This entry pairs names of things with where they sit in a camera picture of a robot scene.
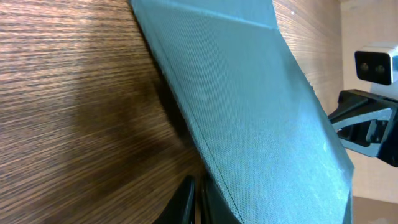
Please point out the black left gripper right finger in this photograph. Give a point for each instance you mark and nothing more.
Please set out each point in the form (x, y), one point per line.
(214, 209)

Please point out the dark green box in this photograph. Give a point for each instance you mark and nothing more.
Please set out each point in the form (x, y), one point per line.
(252, 114)

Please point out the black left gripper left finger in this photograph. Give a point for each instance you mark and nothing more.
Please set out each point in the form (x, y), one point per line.
(181, 207)

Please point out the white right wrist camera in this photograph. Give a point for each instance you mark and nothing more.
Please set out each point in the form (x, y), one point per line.
(377, 63)

